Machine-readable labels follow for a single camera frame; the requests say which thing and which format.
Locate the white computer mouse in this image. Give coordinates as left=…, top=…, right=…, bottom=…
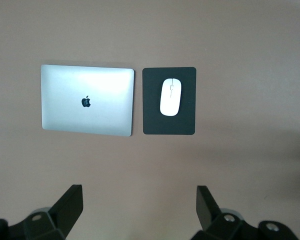
left=159, top=77, right=182, bottom=117

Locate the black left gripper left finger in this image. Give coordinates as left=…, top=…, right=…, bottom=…
left=0, top=184, right=84, bottom=240

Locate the black mouse pad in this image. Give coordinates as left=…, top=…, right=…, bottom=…
left=141, top=66, right=197, bottom=136

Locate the silver closed laptop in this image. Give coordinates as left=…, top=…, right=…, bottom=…
left=40, top=64, right=136, bottom=138

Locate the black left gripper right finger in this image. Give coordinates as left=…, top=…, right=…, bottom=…
left=196, top=185, right=299, bottom=240

